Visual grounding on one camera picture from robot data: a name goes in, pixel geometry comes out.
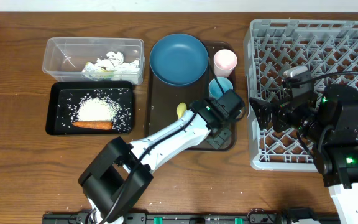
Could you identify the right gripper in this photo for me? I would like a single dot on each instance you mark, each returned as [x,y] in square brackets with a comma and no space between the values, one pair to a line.
[282,109]

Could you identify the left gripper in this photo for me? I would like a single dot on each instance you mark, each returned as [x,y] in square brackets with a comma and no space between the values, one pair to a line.
[218,144]

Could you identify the light blue plastic cup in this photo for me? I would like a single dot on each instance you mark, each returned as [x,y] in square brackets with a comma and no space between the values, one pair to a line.
[214,89]

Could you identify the pink plastic cup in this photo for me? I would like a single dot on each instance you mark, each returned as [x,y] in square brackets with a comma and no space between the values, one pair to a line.
[225,62]

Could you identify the orange carrot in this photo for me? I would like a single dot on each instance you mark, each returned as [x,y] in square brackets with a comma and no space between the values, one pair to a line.
[100,125]

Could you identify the white rice pile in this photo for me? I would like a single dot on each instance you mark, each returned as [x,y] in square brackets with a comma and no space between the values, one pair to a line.
[103,104]

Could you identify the white tissue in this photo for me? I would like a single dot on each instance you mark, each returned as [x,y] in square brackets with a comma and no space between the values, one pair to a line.
[115,63]

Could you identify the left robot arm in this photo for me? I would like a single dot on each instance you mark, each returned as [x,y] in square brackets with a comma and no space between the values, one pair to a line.
[121,172]

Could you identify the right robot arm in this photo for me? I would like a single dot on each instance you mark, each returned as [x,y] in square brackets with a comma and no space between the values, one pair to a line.
[332,125]

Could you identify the grey dishwasher rack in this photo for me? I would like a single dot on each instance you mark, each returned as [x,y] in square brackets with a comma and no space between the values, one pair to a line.
[330,51]

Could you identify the clear plastic waste bin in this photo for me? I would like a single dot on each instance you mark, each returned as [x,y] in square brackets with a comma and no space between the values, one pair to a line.
[65,57]

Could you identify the yellow plastic spoon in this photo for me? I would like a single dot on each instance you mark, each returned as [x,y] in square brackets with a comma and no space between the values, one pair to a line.
[181,109]

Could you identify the dark brown serving tray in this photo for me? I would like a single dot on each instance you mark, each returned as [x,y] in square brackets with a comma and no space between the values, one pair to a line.
[163,100]

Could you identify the dark blue plate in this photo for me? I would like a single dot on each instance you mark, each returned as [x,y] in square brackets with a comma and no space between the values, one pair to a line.
[179,59]

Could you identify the black plastic tray bin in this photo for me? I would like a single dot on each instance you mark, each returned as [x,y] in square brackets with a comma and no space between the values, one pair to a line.
[51,124]

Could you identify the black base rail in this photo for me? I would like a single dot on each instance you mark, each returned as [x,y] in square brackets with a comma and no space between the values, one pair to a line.
[256,215]

